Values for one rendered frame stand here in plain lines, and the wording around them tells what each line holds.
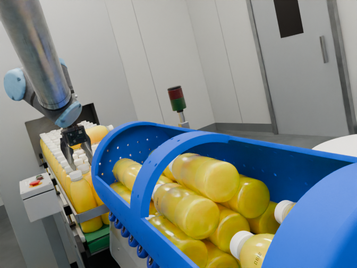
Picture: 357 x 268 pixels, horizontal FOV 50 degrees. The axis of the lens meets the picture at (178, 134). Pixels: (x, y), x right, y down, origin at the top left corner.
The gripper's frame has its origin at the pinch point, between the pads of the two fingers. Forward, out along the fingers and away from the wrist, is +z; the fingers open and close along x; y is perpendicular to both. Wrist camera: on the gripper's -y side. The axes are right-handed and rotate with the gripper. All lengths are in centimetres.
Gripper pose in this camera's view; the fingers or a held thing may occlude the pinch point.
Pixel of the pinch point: (82, 165)
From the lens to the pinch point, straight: 137.0
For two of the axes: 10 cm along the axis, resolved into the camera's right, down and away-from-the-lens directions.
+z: 2.5, 9.5, 1.9
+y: 4.0, 0.8, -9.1
